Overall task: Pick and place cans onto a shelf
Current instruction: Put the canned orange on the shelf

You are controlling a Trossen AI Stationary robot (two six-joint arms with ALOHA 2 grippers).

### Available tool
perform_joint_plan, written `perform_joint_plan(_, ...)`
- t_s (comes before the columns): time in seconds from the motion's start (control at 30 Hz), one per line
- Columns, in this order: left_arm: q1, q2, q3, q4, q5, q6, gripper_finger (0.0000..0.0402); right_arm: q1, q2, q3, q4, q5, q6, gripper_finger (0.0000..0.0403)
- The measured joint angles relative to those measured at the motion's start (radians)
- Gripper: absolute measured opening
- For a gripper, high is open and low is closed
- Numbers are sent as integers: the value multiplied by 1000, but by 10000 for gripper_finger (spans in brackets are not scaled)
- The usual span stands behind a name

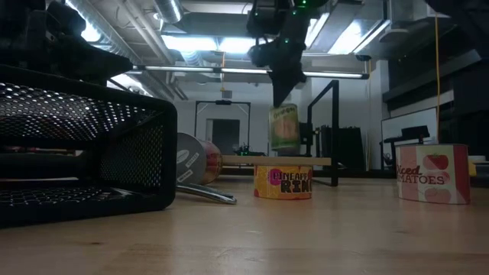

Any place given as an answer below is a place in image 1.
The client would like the black background frame rig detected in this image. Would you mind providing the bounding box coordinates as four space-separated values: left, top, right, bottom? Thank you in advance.
193 99 252 156

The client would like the yellow hanging cable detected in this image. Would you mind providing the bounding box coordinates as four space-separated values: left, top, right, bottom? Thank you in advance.
434 15 442 144

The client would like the bright ceiling light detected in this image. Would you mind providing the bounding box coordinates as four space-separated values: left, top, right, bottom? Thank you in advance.
160 34 276 54

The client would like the long silver ceiling duct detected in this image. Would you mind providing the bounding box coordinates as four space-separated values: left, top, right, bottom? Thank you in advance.
66 0 176 66

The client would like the long horizontal light bar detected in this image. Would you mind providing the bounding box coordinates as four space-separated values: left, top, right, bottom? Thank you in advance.
128 63 371 80

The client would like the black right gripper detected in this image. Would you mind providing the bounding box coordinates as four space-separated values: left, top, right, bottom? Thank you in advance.
247 34 309 109

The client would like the tall red pineapple can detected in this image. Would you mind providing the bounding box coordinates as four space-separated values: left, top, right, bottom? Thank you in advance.
176 131 224 186

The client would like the black background desk stand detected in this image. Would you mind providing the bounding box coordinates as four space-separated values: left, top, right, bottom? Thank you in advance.
381 125 432 171

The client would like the slanted ceiling light panel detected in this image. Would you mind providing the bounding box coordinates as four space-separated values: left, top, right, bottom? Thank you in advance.
305 11 393 55

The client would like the silver spiral ceiling duct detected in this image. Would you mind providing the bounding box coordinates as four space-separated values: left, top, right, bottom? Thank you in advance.
152 0 184 24

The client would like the silver metal spoon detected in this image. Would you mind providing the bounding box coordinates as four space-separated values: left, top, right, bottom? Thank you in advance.
175 182 238 205

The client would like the short pineapple rings can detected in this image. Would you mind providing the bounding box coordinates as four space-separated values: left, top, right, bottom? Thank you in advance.
253 164 313 201

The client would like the tall green fruit can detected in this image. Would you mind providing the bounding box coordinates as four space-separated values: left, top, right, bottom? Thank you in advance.
268 102 302 157

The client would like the black background cabinet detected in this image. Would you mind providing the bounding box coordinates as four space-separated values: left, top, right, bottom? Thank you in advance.
319 125 366 172

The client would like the dark background door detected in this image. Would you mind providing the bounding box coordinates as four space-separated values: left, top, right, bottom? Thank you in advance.
211 118 241 156

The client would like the white wall board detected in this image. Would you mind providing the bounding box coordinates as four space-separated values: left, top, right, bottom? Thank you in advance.
381 107 439 156

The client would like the yellow and white container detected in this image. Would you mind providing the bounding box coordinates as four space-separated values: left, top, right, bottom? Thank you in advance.
468 154 489 177

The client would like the black mesh metal basket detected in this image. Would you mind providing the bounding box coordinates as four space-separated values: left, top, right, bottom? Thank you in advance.
0 63 179 229

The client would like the black table frame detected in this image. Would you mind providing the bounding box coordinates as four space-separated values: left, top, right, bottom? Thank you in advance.
219 166 489 188

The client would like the wooden shelf black frame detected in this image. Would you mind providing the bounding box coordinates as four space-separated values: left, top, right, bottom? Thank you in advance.
222 79 341 188

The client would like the background device green light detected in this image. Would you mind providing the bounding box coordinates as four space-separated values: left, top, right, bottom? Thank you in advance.
234 143 267 157

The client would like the short diced tomatoes can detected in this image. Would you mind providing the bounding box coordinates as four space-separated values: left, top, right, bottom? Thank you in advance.
395 143 471 205

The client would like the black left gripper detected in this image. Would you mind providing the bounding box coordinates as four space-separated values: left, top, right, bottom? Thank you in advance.
37 0 134 86

